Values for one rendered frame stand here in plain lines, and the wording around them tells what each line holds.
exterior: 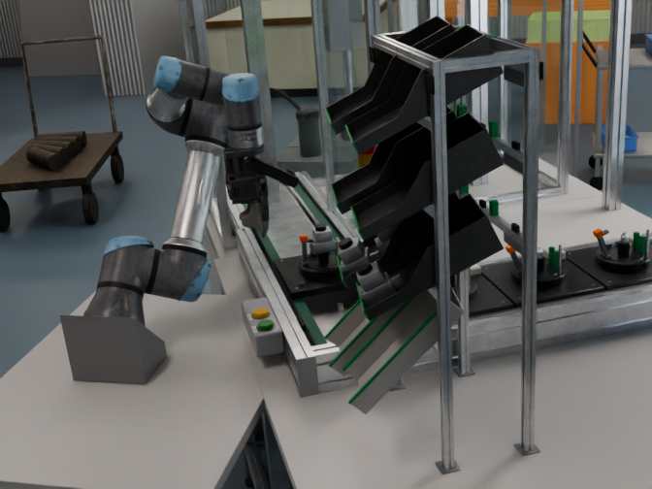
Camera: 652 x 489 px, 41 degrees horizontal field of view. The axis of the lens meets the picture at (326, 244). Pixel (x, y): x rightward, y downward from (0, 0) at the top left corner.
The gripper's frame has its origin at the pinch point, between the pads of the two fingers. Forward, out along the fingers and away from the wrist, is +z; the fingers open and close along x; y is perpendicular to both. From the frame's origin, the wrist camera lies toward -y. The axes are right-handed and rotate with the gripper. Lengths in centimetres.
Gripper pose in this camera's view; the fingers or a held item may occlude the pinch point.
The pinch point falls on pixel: (266, 231)
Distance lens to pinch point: 197.2
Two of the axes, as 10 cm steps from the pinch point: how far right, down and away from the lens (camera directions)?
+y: -9.7, 1.6, -2.0
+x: 2.5, 3.4, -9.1
